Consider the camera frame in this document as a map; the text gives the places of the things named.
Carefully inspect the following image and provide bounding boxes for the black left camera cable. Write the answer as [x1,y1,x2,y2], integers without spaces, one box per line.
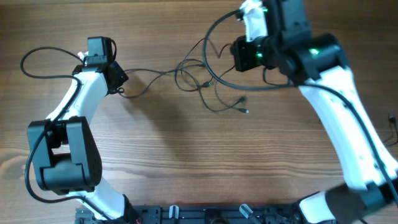
[20,38,118,223]

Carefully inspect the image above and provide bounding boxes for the black camera cable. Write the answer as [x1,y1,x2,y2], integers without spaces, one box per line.
[20,38,118,223]
[201,9,398,224]

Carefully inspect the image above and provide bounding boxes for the black right camera cable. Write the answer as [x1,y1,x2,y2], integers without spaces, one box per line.
[201,9,398,224]

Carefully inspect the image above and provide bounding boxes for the thin black separated cable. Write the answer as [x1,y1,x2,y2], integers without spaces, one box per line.
[384,113,398,147]

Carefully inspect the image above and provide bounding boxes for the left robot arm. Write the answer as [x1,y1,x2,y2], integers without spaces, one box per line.
[24,36,139,223]

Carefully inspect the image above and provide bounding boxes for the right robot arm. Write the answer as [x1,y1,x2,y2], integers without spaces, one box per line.
[231,1,397,223]

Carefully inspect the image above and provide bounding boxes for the black usb cables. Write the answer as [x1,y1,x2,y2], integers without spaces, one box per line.
[117,37,249,114]

